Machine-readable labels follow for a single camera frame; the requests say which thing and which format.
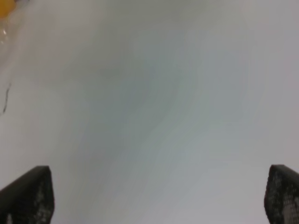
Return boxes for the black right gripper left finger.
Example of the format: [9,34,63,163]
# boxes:
[0,166,55,224]

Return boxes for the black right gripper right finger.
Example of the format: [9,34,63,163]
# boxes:
[264,165,299,224]

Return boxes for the clear zip bag blue seal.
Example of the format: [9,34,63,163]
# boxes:
[0,0,32,79]

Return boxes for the yellow pear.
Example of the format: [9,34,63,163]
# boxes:
[0,0,16,19]

